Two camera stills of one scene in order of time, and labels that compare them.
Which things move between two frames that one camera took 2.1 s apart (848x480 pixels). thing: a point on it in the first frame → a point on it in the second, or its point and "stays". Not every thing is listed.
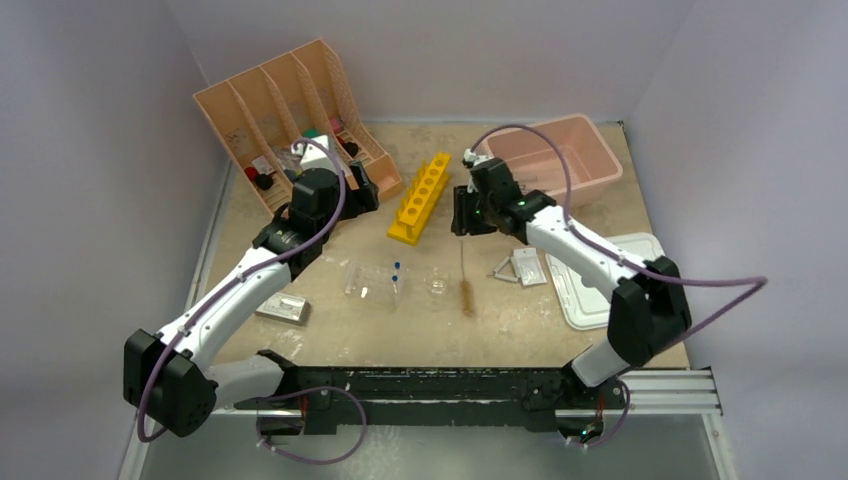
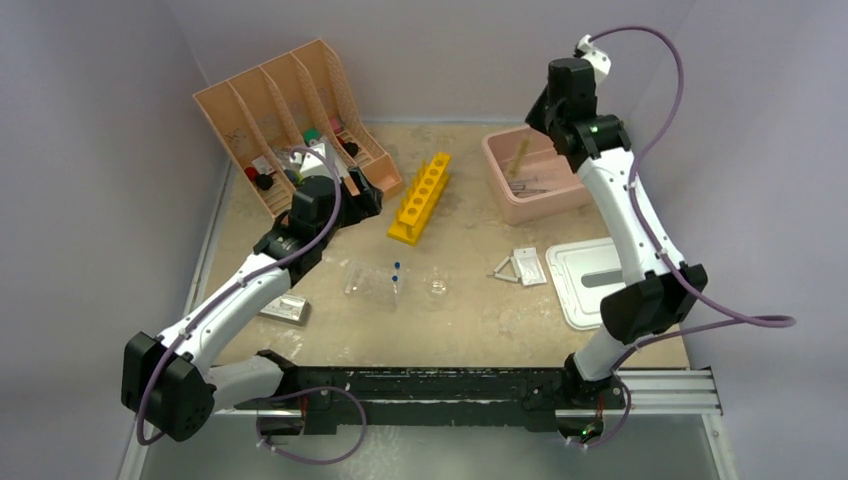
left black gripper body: [357, 200] stays
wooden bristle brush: [466, 289] → [518, 158]
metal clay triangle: [506, 271] stays
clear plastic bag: [373, 286] stays
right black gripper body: [475, 215] → [545, 116]
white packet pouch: [527, 266] stays
